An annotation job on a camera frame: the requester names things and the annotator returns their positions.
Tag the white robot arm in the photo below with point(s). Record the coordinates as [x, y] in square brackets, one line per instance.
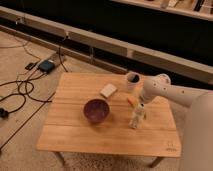
[197, 143]

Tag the white sponge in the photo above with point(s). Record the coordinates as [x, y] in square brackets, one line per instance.
[108, 90]

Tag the purple bowl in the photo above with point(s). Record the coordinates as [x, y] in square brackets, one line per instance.
[96, 110]

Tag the white patterned bottle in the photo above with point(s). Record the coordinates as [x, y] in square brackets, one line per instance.
[138, 114]

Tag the wooden table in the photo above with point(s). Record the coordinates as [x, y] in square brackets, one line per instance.
[67, 130]

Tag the black power adapter box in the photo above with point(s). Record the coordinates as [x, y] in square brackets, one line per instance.
[46, 66]

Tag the small black device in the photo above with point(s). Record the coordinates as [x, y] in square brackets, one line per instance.
[30, 66]

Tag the black plug on floor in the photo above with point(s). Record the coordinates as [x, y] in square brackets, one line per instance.
[3, 113]

